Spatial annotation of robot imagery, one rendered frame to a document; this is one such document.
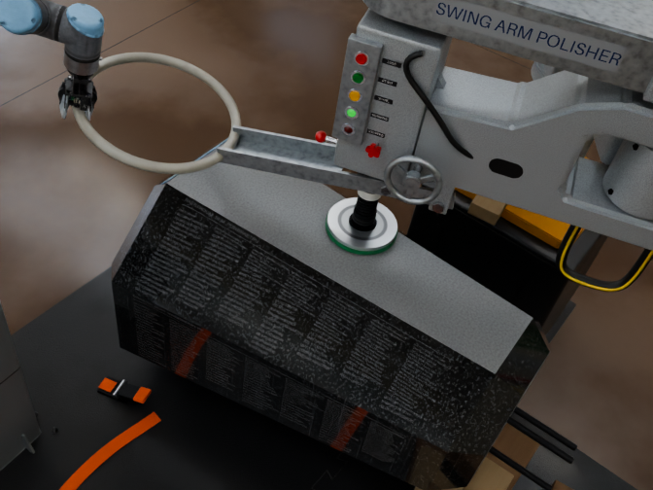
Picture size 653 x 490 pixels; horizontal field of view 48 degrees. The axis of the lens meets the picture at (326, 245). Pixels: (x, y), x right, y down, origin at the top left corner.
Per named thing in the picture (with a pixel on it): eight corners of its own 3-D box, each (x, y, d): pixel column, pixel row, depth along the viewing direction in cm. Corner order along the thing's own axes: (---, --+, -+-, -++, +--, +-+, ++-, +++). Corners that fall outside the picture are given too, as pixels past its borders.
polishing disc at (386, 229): (344, 258, 212) (345, 255, 211) (316, 207, 224) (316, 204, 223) (408, 242, 219) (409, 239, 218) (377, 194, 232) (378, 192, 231)
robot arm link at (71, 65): (64, 38, 195) (102, 44, 198) (63, 52, 198) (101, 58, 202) (63, 60, 190) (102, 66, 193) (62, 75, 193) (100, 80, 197)
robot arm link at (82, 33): (70, -5, 186) (110, 9, 189) (67, 35, 196) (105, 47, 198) (59, 17, 180) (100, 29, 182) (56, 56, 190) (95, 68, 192)
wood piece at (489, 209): (488, 180, 259) (492, 170, 256) (514, 192, 257) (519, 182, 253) (467, 212, 247) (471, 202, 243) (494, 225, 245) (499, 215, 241)
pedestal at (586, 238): (451, 231, 353) (497, 105, 299) (575, 307, 330) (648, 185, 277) (372, 311, 314) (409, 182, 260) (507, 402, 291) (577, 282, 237)
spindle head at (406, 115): (475, 165, 207) (527, 22, 175) (460, 215, 192) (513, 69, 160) (354, 127, 212) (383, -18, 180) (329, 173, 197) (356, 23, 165)
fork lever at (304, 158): (463, 174, 209) (465, 160, 206) (450, 218, 196) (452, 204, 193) (240, 131, 226) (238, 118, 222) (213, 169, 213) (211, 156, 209)
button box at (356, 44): (363, 140, 187) (385, 42, 167) (360, 146, 186) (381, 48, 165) (334, 130, 188) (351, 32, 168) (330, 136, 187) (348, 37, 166)
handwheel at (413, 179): (441, 191, 194) (456, 146, 183) (432, 215, 187) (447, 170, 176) (387, 173, 196) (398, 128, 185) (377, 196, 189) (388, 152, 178)
